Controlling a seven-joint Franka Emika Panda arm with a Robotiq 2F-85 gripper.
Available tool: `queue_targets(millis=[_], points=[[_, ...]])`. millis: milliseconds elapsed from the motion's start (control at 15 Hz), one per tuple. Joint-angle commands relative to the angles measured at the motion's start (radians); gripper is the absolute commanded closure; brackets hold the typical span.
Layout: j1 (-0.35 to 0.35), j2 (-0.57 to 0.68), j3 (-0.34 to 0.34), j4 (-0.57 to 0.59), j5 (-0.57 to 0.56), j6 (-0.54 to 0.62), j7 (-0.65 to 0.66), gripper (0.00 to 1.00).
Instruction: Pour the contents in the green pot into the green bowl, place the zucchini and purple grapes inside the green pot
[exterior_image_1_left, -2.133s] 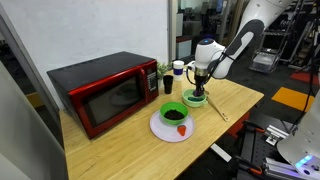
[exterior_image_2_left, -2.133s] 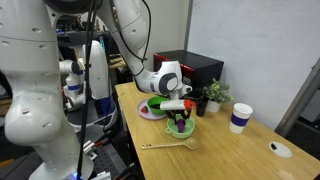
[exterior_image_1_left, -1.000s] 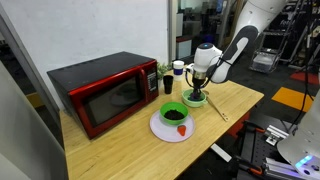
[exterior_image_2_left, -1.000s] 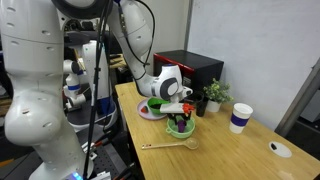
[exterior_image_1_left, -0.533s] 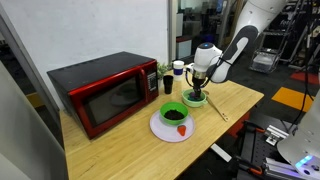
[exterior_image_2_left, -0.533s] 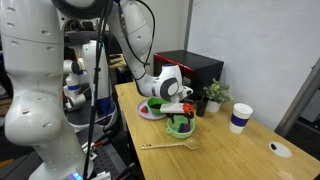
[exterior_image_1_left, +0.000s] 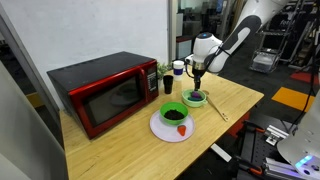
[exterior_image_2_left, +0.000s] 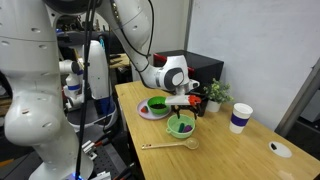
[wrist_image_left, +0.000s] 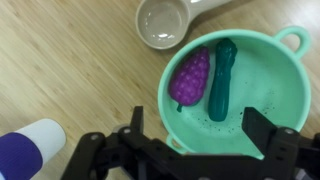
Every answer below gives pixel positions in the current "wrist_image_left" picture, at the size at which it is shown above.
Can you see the beige plastic spoon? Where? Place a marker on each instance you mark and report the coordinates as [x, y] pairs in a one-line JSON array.
[[163, 23]]

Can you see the mint green pot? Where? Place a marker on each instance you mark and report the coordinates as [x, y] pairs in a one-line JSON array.
[[266, 76]]

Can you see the white purple paper cup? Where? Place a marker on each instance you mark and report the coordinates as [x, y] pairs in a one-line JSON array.
[[26, 150]]

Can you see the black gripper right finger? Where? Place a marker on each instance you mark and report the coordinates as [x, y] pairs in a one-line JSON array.
[[283, 150]]

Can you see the green toy zucchini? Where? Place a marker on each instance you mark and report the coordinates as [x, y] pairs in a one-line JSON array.
[[221, 80]]

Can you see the purple toy grapes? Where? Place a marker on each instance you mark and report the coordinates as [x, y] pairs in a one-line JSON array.
[[191, 78]]

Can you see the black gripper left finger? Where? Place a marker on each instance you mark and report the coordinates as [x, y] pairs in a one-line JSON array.
[[100, 156]]

